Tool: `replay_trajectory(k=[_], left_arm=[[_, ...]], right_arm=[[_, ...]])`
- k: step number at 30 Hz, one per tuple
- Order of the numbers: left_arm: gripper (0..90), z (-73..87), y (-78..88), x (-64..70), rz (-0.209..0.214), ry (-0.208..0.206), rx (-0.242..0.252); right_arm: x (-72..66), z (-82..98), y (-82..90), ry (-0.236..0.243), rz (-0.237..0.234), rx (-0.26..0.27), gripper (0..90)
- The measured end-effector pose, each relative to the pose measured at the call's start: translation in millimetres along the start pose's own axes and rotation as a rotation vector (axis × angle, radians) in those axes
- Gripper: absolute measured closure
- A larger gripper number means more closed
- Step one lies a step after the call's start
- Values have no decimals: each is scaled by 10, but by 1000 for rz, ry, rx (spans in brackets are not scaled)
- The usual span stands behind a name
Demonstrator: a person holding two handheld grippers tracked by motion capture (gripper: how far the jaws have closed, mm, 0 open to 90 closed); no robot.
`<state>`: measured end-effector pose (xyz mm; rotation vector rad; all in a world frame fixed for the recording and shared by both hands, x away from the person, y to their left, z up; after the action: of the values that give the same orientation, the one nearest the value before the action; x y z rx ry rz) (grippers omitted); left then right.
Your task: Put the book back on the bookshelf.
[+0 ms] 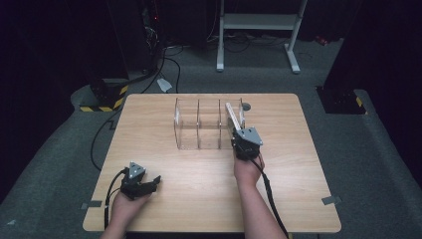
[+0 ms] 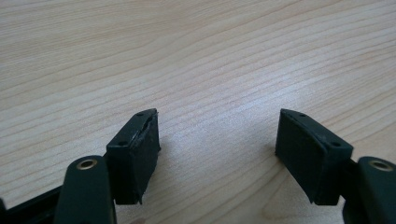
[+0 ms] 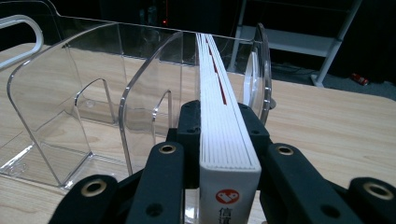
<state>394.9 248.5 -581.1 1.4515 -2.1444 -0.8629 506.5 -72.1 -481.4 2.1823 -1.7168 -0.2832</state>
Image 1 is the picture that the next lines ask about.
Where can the dark equipment tower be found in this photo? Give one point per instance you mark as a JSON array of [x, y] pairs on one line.
[[139, 33]]

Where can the small grey tape piece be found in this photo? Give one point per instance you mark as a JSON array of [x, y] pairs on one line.
[[11, 222]]

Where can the grey tape strip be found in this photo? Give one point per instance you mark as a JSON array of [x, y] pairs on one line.
[[91, 204], [331, 200]]

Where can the small red object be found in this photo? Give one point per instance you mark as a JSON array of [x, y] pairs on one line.
[[321, 40]]

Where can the person's right hand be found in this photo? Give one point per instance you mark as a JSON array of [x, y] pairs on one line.
[[245, 171]]

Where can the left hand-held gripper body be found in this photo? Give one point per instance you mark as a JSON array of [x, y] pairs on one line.
[[132, 187]]

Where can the white floor plug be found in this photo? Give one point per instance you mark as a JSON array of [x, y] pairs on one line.
[[164, 85]]

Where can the grey round table grommet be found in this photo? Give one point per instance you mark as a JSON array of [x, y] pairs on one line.
[[246, 107]]

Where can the black yellow striped stand base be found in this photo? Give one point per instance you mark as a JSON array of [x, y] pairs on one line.
[[105, 96]]

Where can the clear acrylic divider rack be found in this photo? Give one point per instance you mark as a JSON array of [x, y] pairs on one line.
[[207, 123]]

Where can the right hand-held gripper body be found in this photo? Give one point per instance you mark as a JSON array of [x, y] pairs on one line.
[[247, 147]]

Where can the person's left hand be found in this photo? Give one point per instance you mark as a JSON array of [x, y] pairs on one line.
[[125, 209]]

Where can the white metal stand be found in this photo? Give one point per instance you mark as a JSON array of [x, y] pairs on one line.
[[258, 21]]

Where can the white book with green cover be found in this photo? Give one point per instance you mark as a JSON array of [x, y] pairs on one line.
[[233, 115]]

